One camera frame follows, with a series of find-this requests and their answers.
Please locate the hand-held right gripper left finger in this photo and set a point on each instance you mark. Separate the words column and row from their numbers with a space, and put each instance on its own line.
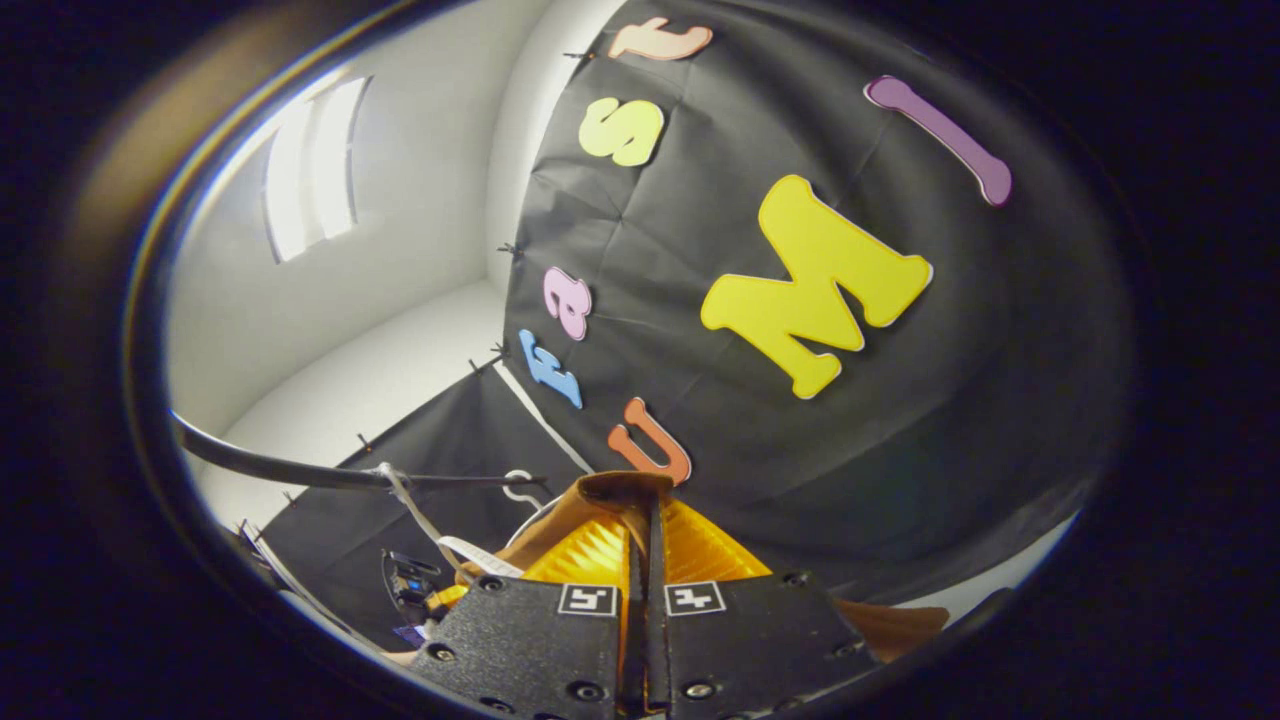
column 520, row 640

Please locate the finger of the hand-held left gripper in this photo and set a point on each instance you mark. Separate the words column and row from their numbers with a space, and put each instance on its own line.
column 448, row 597

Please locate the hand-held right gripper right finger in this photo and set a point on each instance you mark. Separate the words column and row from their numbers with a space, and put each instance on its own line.
column 760, row 640

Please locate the brown shirt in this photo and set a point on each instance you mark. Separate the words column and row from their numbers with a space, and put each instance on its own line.
column 880, row 628

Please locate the white clothes hanger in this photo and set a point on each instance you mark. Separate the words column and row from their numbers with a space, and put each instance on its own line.
column 480, row 555
column 512, row 492

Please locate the black clothes rack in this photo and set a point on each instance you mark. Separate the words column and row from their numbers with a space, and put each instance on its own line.
column 280, row 465

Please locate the black backdrop cloth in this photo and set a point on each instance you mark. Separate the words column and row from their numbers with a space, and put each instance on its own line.
column 950, row 400

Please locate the ceiling light panel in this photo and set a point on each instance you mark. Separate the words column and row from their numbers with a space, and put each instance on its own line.
column 315, row 170

